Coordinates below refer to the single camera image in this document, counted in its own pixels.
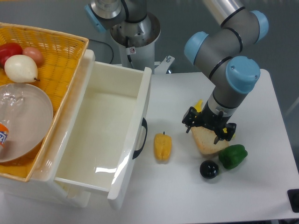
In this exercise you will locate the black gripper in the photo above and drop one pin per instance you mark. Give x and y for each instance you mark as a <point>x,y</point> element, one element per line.
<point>208,119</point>

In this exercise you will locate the yellow pepper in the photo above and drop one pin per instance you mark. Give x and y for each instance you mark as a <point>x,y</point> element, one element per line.
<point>162,147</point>

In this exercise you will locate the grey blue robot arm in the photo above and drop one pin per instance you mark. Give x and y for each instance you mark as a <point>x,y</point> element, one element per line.
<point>218,57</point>

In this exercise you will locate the green pepper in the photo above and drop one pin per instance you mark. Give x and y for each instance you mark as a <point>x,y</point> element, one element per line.
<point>232,156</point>

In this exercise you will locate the bread slice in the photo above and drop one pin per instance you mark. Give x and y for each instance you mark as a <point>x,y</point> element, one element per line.
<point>204,139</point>

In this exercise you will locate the yellow banana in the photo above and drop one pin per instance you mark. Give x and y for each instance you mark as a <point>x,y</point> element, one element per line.
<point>198,106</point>

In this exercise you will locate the black round eggplant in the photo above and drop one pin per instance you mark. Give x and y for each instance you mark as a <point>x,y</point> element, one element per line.
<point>209,169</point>

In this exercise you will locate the black object at table edge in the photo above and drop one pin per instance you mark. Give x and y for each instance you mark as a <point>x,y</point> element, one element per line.
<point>293,195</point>

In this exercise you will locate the white open drawer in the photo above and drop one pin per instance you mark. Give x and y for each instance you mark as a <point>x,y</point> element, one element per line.
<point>98,155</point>

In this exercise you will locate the yellow wicker basket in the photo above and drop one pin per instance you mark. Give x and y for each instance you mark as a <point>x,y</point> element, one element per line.
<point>63,54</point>

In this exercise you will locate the white drawer cabinet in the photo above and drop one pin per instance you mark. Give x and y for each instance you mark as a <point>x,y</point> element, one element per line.
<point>42,184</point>

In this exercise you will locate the beige plate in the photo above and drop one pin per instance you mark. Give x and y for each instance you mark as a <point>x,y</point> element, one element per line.
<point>30,124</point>

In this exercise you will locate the pink peach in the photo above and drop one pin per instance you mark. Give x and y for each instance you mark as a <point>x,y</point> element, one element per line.
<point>35,54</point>

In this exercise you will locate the white pear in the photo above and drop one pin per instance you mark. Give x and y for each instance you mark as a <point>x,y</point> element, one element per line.
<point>21,69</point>

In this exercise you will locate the clear plastic bottle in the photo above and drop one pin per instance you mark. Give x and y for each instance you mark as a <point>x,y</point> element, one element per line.
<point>11,98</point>

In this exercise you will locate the red tomato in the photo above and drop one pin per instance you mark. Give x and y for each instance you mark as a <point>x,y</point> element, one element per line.
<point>7,50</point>

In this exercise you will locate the black drawer handle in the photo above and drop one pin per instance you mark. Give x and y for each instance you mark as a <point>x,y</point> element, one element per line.
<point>142,139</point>

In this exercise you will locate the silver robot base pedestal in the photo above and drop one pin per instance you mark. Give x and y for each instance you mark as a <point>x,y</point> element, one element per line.
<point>136,43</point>

